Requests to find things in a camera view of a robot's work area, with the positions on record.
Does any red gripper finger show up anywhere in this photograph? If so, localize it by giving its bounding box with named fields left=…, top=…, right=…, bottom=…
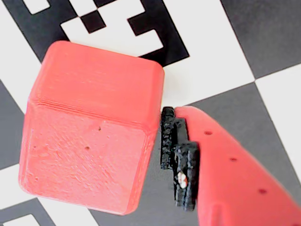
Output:
left=159, top=105, right=301, bottom=226

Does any red cube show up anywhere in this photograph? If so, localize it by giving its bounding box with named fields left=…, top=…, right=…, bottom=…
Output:
left=18, top=40, right=165, bottom=216

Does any black white marker checkerboard mat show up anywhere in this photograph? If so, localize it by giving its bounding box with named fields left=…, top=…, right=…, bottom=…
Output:
left=0, top=0, right=301, bottom=226

